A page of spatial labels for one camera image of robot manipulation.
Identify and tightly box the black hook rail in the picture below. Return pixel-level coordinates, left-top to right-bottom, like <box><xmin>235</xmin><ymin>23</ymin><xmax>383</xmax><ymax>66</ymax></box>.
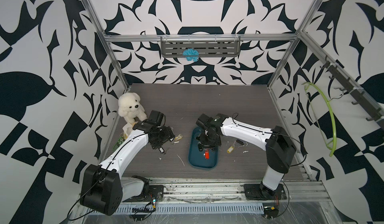
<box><xmin>320</xmin><ymin>56</ymin><xmax>384</xmax><ymax>129</ymax></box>

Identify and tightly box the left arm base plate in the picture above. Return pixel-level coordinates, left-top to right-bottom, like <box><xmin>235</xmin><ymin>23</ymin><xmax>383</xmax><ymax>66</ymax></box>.
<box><xmin>129</xmin><ymin>185</ymin><xmax>165</xmax><ymax>202</ymax></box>

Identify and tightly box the teal plastic storage box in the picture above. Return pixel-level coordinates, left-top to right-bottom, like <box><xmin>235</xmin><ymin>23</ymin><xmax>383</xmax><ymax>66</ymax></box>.
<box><xmin>188</xmin><ymin>127</ymin><xmax>219</xmax><ymax>170</ymax></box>

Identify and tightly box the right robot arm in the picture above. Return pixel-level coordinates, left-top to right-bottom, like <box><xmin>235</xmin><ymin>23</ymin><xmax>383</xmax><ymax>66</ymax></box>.
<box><xmin>196</xmin><ymin>114</ymin><xmax>297</xmax><ymax>196</ymax></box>

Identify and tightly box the green hoop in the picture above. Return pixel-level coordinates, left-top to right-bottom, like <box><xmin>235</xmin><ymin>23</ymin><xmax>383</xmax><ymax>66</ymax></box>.
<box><xmin>303</xmin><ymin>82</ymin><xmax>338</xmax><ymax>157</ymax></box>

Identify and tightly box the grey wall shelf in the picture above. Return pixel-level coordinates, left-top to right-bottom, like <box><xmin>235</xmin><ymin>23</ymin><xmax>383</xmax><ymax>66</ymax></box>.
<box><xmin>160</xmin><ymin>36</ymin><xmax>241</xmax><ymax>58</ymax></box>

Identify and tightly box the tissue packet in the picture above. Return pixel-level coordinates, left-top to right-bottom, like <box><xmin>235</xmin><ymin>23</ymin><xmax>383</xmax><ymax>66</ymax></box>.
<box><xmin>123</xmin><ymin>123</ymin><xmax>133</xmax><ymax>139</ymax></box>

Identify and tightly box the green carabiner keychain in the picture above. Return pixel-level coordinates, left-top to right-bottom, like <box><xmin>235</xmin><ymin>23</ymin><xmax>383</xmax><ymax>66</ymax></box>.
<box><xmin>113</xmin><ymin>137</ymin><xmax>125</xmax><ymax>151</ymax></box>

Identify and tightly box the white teddy bear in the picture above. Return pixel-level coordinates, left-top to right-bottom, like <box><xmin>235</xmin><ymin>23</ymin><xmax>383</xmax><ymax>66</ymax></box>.
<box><xmin>118</xmin><ymin>92</ymin><xmax>147</xmax><ymax>125</ymax></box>

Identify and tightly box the pile of keys in box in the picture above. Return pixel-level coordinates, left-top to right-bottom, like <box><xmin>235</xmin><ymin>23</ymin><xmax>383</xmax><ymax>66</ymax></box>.
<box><xmin>198</xmin><ymin>142</ymin><xmax>210</xmax><ymax>159</ymax></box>

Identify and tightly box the teal scrunchie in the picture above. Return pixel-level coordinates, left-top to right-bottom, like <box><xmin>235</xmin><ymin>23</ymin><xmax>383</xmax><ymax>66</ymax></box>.
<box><xmin>183</xmin><ymin>48</ymin><xmax>199</xmax><ymax>62</ymax></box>

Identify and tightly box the yellow white tag key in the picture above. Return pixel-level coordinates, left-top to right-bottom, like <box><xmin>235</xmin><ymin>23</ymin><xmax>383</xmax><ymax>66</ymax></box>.
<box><xmin>227</xmin><ymin>145</ymin><xmax>235</xmax><ymax>154</ymax></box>

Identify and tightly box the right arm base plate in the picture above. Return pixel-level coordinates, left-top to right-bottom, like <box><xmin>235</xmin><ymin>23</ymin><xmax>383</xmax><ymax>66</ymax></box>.
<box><xmin>243</xmin><ymin>184</ymin><xmax>288</xmax><ymax>201</ymax></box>

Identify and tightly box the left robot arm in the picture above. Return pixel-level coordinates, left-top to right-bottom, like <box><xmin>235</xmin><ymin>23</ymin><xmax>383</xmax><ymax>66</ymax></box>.
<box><xmin>79</xmin><ymin>110</ymin><xmax>175</xmax><ymax>216</ymax></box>

